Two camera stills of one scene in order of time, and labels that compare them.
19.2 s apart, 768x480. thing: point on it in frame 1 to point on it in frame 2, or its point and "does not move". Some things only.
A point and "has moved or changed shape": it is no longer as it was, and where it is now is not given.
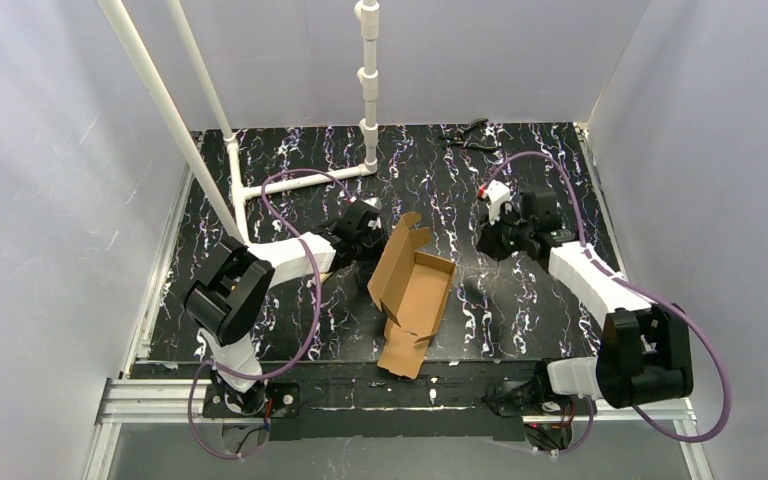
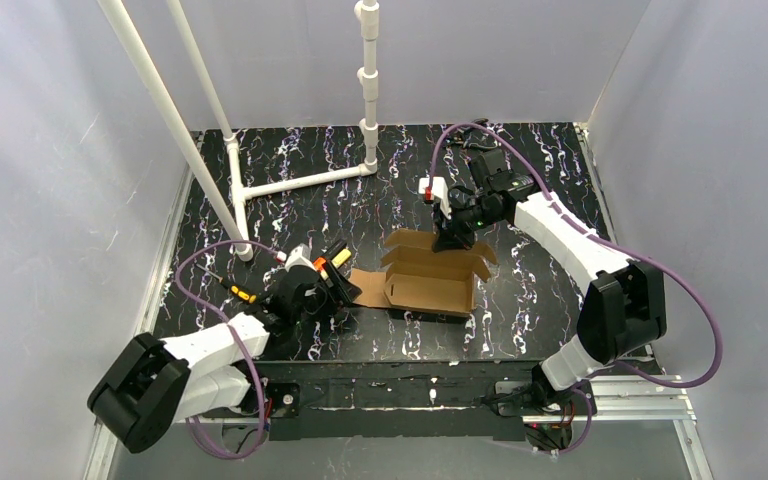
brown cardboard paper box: [408, 286] has moved or changed shape
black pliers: [474, 135] does not move
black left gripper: [371, 234] to [330, 279]
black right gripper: [492, 240] to [450, 223]
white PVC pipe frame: [233, 205] does not move
